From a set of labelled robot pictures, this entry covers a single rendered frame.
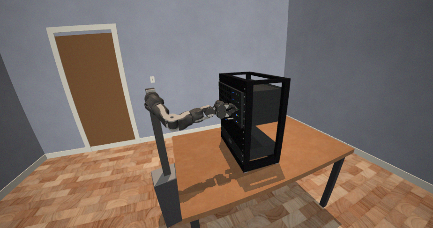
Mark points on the black server rack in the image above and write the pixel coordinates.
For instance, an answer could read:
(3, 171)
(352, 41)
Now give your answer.
(258, 103)

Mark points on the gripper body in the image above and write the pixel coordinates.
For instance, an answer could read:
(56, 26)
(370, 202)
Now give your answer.
(220, 109)

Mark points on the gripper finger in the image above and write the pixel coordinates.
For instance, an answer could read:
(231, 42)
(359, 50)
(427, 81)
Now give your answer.
(230, 105)
(230, 112)

